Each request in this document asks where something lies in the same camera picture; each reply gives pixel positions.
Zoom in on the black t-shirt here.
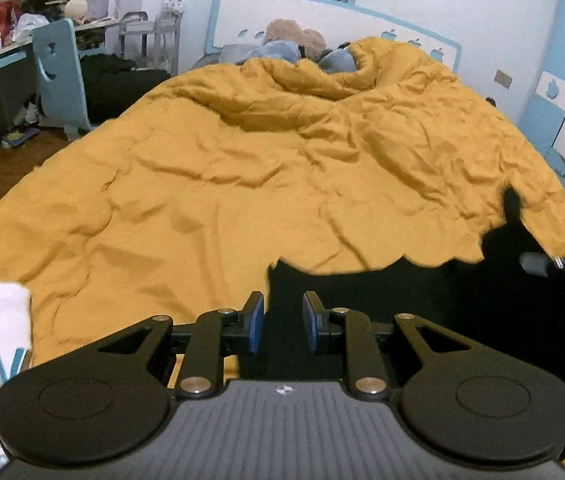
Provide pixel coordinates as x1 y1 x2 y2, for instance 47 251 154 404
239 186 565 461

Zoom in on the mustard yellow duvet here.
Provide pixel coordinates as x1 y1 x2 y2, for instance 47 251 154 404
0 36 565 480

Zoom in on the teal wooden chair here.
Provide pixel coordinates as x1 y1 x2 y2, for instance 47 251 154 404
31 18 94 142

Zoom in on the blue grey pillow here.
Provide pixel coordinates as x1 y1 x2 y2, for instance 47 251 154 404
318 48 357 74

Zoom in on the brown plush teddy bear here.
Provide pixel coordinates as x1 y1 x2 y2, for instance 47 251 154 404
263 18 327 62

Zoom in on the grey metal rack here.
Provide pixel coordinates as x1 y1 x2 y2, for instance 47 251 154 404
119 8 183 76

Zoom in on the cream plush toy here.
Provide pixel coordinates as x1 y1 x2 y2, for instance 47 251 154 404
63 0 88 25

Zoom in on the blue white headboard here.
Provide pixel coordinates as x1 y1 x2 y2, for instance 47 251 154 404
205 0 461 72

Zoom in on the beige wall switch plate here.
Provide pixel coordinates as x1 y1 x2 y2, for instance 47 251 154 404
494 70 512 89

